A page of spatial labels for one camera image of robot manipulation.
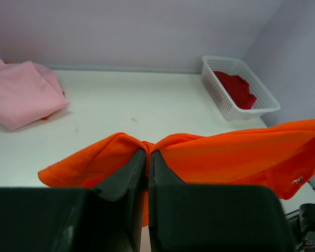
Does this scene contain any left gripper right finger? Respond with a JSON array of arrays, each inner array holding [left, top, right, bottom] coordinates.
[[149, 151, 296, 251]]

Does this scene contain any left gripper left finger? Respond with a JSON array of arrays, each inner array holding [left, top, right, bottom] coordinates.
[[0, 149, 146, 251]]

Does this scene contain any orange t shirt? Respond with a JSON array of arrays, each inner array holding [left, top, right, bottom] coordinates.
[[4, 61, 65, 120], [37, 118, 315, 228]]

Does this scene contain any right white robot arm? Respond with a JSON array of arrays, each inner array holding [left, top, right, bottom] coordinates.
[[286, 203, 315, 251]]

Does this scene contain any red t shirt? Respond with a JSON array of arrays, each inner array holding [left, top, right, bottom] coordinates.
[[214, 71, 257, 110]]

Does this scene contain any white plastic basket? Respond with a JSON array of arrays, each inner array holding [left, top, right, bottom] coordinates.
[[201, 56, 280, 120]]

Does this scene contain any pink folded t shirt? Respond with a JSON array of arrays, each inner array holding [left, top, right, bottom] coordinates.
[[0, 59, 69, 131]]

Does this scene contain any orange folded t shirt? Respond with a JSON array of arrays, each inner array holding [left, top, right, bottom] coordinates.
[[4, 61, 65, 120]]

